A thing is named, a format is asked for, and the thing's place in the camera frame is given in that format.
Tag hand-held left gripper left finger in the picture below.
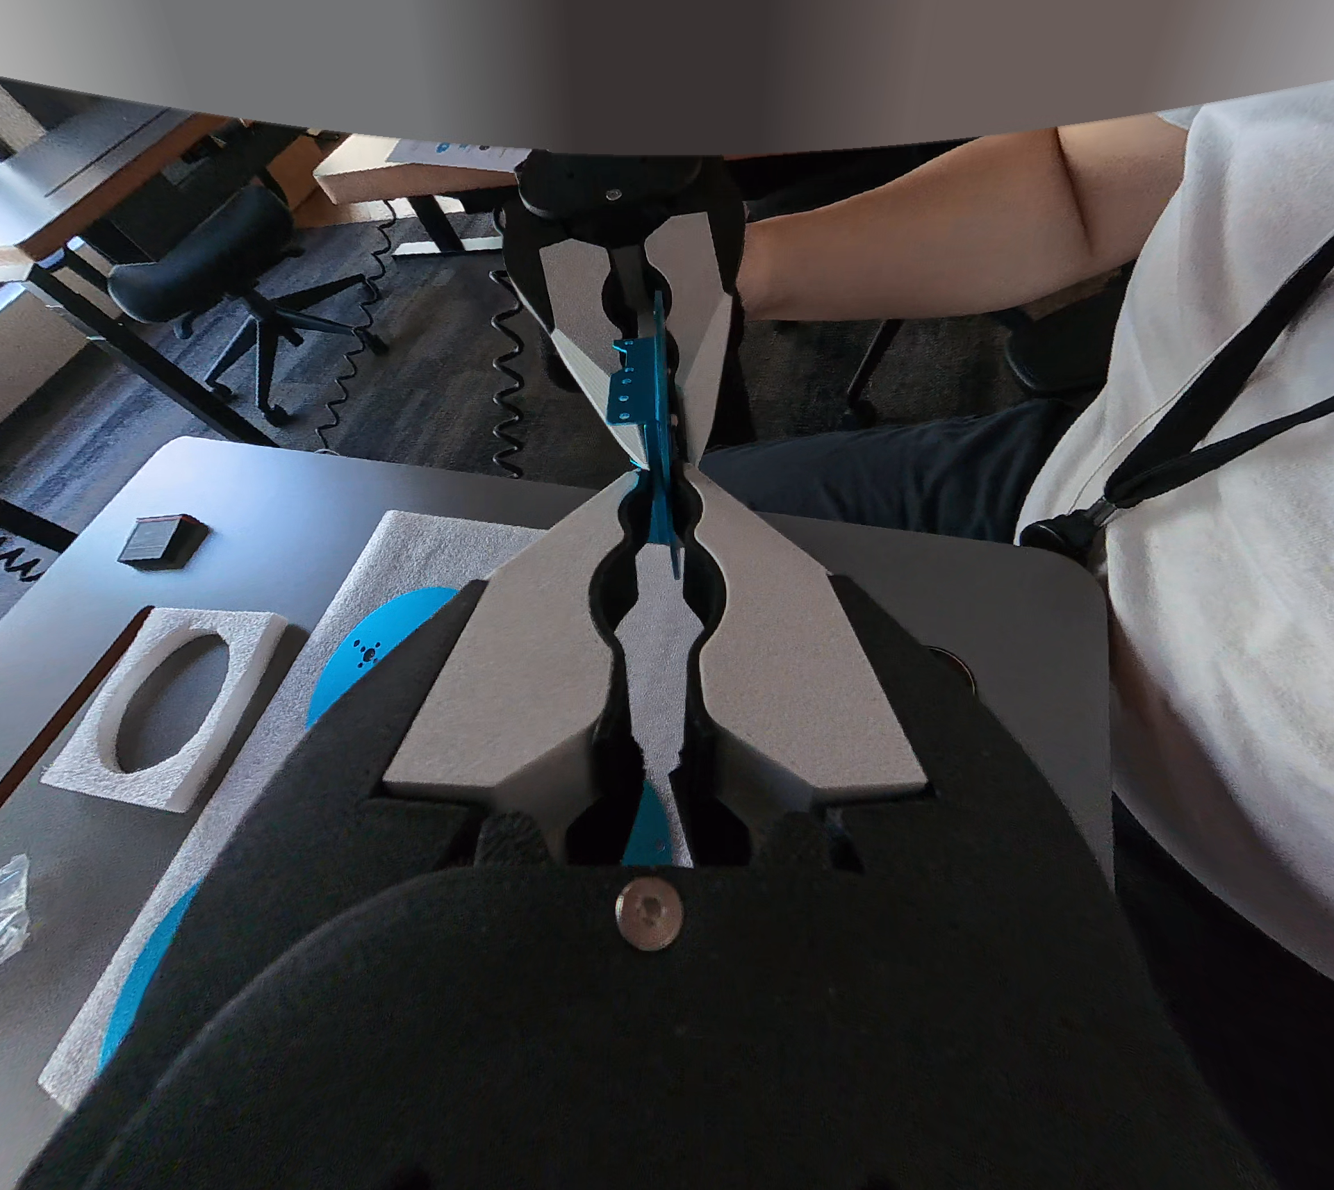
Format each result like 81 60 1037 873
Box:
383 473 641 810

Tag small dark box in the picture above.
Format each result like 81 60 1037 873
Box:
117 514 210 572

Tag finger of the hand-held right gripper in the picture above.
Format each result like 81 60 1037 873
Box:
539 236 651 470
645 212 738 470

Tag black lanyard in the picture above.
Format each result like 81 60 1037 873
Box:
1019 237 1334 567

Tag black stool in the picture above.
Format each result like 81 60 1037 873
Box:
106 187 389 424

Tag large blue disc rectangular cutout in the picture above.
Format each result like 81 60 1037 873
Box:
307 585 459 729

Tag white foam sheet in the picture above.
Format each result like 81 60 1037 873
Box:
39 510 694 1113

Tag person's dark trousers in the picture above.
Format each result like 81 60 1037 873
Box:
703 399 1334 1190

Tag black coiled cable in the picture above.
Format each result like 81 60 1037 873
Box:
491 269 527 478
313 212 398 458

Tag small blue round disc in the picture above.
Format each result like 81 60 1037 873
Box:
621 777 672 867

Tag grey desk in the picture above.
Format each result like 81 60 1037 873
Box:
0 436 1116 1190

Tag printed instruction sheet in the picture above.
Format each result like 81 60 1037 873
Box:
391 135 532 172

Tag blue metal ring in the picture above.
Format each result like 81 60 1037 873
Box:
99 883 204 1077

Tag person's right forearm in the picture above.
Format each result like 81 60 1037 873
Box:
735 117 1188 322

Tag black office chair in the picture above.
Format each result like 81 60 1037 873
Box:
1004 273 1133 401
843 315 907 426

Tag white foam block round hole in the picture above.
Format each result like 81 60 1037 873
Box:
42 610 288 814

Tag crumpled clear plastic bag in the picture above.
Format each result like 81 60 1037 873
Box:
0 854 30 966

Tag blue round plate with bracket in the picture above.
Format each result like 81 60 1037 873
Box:
606 290 689 582

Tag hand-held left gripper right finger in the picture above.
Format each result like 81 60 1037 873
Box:
678 473 929 810

